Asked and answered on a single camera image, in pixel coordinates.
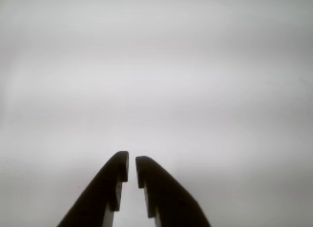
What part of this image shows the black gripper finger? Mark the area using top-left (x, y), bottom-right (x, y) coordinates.
top-left (135, 156), bottom-right (211, 227)
top-left (56, 151), bottom-right (130, 227)

